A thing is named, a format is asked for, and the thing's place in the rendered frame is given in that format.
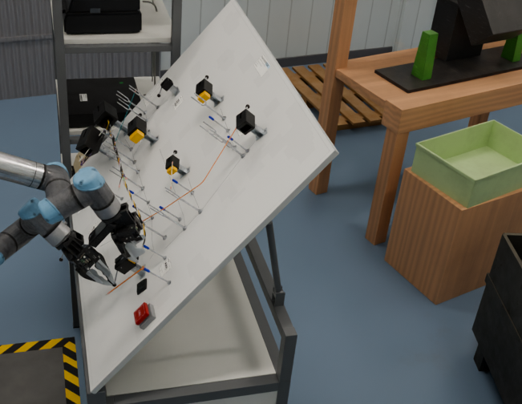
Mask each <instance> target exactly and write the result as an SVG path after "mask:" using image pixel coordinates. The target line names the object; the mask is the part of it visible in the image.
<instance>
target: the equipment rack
mask: <svg viewBox="0 0 522 404"><path fill-rule="evenodd" d="M142 1H149V2H152V0H140V12H141V14H142V30H141V31H140V32H134V33H133V32H118V33H86V34H67V33H66V32H64V29H63V9H62V0H50V4H51V27H52V39H53V51H54V63H55V86H56V98H57V110H58V122H59V145H60V157H61V164H63V165H64V166H65V167H66V168H67V170H68V173H69V175H70V179H71V177H72V171H71V166H74V165H73V164H74V162H75V157H76V155H78V153H71V144H77V143H78V142H79V138H80V135H81V134H82V131H83V130H84V129H86V128H88V127H69V117H68V104H67V77H66V63H65V54H85V53H123V52H151V77H134V79H135V81H136V86H137V89H138V91H139V92H140V93H141V95H144V96H145V95H146V94H147V93H148V92H149V91H150V90H151V89H152V88H153V87H154V54H153V82H152V52H156V83H157V82H158V81H159V80H160V77H159V66H160V52H161V51H171V65H170V67H171V66H172V65H173V64H174V63H175V62H176V60H177V59H178V58H179V57H180V46H181V19H182V0H172V20H171V19H170V17H169V14H168V12H167V10H166V7H165V5H164V3H163V1H162V0H153V2H154V3H155V5H156V7H157V12H156V9H155V7H154V6H153V5H152V4H151V3H148V2H142ZM148 42H150V43H148ZM155 42H156V43H155ZM160 42H169V43H160ZM103 43H146V44H103ZM64 44H102V45H64ZM70 135H78V136H70ZM69 269H70V279H71V301H72V313H73V329H74V328H79V312H78V304H77V295H76V287H75V271H74V265H72V264H71V262H70V261H69Z"/></svg>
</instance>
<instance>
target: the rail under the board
mask: <svg viewBox="0 0 522 404"><path fill-rule="evenodd" d="M69 221H70V229H71V231H73V230H74V228H73V220H72V215H71V216H69ZM75 269H76V267H75V266H74V271H75ZM75 287H76V295H77V304H78V312H79V328H80V337H81V345H82V353H83V369H84V377H85V386H86V394H87V404H106V390H105V385H104V386H103V387H102V388H101V389H100V390H99V391H98V392H97V393H96V394H93V393H91V391H90V382H89V375H88V367H87V352H86V344H85V336H84V328H83V314H82V306H81V297H80V290H79V275H78V272H77V271H75Z"/></svg>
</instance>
